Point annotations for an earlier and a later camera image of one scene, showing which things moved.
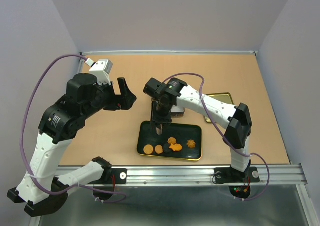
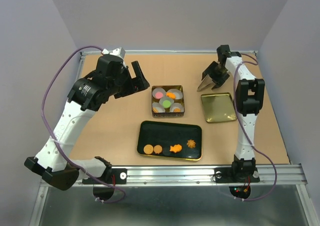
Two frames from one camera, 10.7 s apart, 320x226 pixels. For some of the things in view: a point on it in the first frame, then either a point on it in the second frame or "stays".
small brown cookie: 159,149 stays
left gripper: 125,100 -> 136,84
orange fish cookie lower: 176,147 stays
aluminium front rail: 288,175 stays
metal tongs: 159,131 -> 206,84
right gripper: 161,121 -> 219,82
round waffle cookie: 148,149 stays
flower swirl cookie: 191,143 stays
